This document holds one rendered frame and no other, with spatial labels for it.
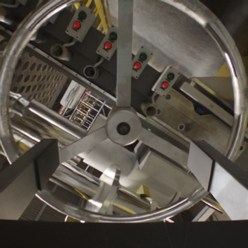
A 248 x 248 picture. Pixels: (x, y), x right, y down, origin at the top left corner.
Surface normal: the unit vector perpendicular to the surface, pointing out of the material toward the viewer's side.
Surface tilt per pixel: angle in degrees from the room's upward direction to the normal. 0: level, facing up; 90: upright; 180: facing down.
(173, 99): 90
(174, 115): 90
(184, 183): 90
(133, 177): 68
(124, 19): 90
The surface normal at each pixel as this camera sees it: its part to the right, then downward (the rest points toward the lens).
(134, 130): 0.02, 0.26
